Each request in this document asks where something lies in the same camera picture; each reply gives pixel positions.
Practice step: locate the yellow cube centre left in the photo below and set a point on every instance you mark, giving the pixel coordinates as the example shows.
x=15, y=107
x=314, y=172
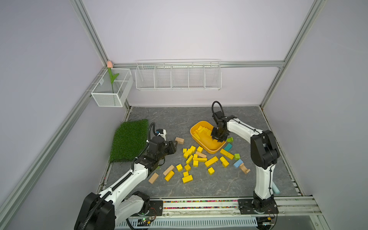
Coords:
x=179, y=167

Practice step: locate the natural wood block lower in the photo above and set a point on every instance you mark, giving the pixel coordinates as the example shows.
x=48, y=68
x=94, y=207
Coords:
x=153, y=178

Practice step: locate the yellow cube lower right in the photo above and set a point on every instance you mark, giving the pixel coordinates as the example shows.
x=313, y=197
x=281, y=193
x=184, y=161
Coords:
x=225, y=164

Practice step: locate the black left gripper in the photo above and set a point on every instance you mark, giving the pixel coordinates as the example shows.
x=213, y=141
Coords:
x=172, y=149

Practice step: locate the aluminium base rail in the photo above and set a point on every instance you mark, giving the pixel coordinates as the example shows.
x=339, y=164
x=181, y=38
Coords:
x=141, y=213

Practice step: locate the yellow block bottom wide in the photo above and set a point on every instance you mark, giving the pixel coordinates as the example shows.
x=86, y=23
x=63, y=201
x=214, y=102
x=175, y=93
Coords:
x=187, y=179

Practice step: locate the natural wood centre block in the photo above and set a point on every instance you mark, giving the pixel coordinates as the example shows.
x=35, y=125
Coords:
x=201, y=155

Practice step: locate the yellow long block by tub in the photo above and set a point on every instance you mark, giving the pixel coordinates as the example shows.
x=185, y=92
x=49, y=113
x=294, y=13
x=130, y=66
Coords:
x=227, y=154

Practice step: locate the yellow block front long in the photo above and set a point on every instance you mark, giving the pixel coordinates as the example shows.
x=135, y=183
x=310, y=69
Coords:
x=169, y=176

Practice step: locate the green artificial grass mat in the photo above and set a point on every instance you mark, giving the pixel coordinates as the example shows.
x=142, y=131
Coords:
x=129, y=141

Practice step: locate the yellow small cube right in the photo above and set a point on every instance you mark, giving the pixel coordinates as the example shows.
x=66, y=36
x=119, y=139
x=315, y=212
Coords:
x=211, y=171

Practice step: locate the light blue block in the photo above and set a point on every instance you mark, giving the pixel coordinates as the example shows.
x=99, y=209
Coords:
x=238, y=163

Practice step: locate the natural wood long block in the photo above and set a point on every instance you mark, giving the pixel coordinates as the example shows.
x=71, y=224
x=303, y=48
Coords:
x=170, y=168

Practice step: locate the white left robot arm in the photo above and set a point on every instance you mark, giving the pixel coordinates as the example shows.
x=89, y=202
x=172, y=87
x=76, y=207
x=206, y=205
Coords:
x=123, y=187

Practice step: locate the teal block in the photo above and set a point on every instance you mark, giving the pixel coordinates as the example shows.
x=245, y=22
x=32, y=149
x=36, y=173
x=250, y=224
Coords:
x=228, y=147

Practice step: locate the white mesh corner basket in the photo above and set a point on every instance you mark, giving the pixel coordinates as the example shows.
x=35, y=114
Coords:
x=102, y=92

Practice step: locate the pink artificial tulip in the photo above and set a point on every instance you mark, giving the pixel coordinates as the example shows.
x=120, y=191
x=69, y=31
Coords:
x=112, y=76

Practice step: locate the natural wood arch block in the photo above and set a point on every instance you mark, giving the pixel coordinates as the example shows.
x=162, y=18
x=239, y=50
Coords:
x=244, y=168

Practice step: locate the white wire shelf basket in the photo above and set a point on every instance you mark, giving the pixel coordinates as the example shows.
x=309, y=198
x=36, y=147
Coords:
x=175, y=75

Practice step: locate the yellow flat horizontal block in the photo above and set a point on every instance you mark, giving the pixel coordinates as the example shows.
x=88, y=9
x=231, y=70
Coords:
x=200, y=159

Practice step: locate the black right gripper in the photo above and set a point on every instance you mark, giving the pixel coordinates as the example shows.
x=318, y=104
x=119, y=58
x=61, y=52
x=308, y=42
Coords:
x=219, y=139

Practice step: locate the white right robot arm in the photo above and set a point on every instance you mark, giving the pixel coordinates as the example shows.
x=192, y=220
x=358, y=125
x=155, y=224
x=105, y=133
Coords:
x=264, y=154

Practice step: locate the yellow plastic tub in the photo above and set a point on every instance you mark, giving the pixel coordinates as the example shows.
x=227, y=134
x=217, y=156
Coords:
x=201, y=133

